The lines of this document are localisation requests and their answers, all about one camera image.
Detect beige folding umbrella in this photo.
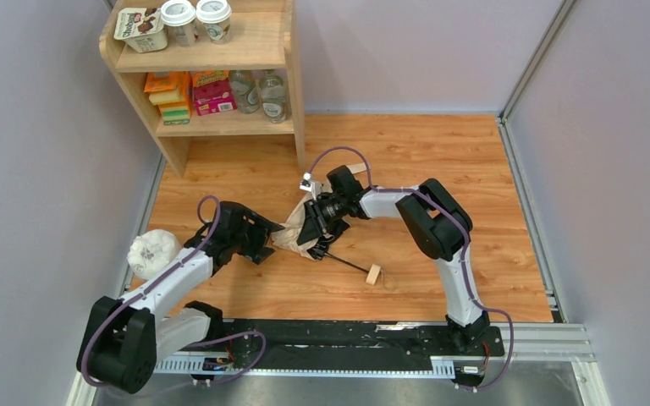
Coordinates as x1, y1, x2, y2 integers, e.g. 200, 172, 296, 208
271, 181, 397, 293

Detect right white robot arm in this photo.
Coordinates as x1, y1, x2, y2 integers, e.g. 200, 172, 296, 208
296, 166, 490, 348

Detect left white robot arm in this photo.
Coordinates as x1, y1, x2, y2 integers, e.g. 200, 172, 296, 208
76, 196, 284, 394

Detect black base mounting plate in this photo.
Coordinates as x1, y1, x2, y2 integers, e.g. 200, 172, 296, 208
212, 319, 505, 371

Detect white crumpled plastic bag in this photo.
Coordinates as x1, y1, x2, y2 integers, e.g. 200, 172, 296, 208
126, 229, 183, 280

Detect right clear glass bottle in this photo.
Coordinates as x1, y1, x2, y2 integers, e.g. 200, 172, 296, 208
259, 69, 288, 123

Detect clear glass bottle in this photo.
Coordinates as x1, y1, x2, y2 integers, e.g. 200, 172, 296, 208
259, 69, 288, 123
229, 70, 260, 114

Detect pink orange snack box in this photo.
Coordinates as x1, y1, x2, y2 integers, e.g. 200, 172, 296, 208
191, 70, 237, 116

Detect left clear glass bottle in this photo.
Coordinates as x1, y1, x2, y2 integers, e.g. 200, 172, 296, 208
229, 70, 260, 114

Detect orange sponge pack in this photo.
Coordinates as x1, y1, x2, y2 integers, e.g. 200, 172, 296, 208
144, 71, 192, 125

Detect wooden shelf unit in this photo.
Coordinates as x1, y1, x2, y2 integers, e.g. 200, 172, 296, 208
99, 1, 306, 176

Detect right white lidded cup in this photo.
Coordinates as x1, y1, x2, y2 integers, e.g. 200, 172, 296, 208
196, 0, 232, 45

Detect white lidded cup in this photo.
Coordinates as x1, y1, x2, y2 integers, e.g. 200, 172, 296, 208
196, 0, 232, 45
161, 0, 199, 47

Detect left white lidded cup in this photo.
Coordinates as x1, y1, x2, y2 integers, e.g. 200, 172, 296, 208
161, 0, 199, 47

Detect Chobani yogurt tub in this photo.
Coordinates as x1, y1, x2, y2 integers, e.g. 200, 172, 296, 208
113, 8, 168, 53

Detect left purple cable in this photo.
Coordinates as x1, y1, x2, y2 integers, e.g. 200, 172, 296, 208
80, 195, 267, 389

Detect purple cable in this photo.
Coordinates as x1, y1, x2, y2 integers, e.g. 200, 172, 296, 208
80, 195, 267, 389
306, 146, 515, 392

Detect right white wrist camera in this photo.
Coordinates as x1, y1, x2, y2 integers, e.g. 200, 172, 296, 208
299, 172, 322, 201

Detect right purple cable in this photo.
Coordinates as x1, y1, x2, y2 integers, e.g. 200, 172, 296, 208
306, 146, 515, 392

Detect aluminium frame rail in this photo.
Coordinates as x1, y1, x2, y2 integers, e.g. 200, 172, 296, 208
67, 316, 612, 406

